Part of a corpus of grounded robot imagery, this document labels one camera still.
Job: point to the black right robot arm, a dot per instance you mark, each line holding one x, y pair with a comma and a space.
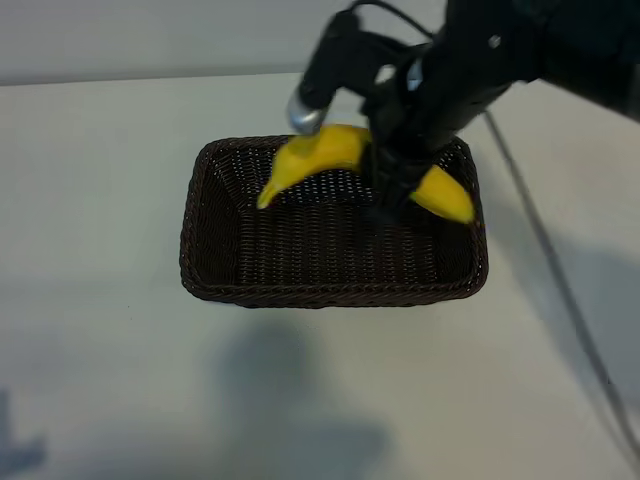
575, 40

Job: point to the dark brown wicker basket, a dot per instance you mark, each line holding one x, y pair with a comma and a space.
320, 260

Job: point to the silver capped black cylinder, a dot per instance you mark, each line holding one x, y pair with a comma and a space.
340, 60

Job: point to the yellow banana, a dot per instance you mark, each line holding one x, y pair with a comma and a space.
325, 150

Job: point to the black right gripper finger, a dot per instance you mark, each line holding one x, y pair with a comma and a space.
407, 175
379, 170

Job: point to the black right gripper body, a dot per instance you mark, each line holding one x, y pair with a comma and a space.
440, 95

